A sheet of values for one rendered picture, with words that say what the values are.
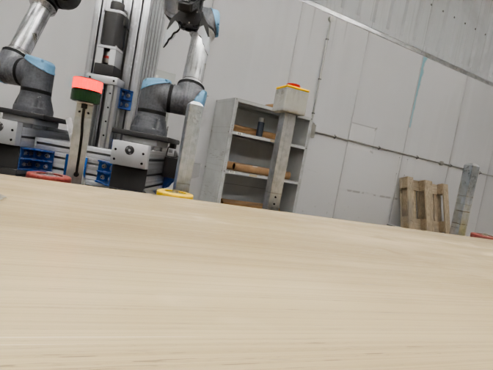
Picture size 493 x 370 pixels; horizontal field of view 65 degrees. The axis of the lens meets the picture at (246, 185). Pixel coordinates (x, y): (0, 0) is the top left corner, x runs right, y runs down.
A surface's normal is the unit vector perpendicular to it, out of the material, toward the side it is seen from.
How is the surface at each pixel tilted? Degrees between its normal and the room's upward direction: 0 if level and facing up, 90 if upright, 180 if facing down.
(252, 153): 90
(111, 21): 90
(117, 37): 90
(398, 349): 0
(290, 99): 90
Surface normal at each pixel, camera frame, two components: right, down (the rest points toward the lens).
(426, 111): 0.46, 0.14
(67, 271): 0.18, -0.98
